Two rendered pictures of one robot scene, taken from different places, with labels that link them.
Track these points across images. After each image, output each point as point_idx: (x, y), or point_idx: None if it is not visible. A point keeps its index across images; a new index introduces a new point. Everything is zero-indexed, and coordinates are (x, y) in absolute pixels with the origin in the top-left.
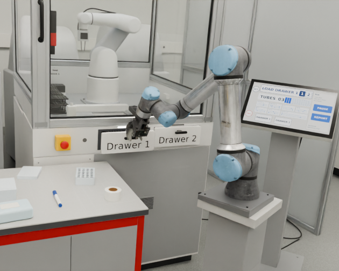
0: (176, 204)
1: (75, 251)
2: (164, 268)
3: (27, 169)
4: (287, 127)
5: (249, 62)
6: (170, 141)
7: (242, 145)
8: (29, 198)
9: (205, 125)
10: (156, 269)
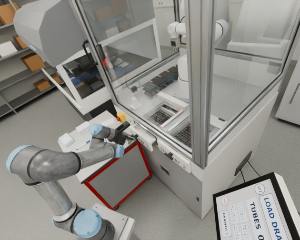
0: (182, 186)
1: None
2: (183, 203)
3: (109, 120)
4: None
5: (35, 180)
6: None
7: (55, 218)
8: (84, 136)
9: (195, 166)
10: (179, 199)
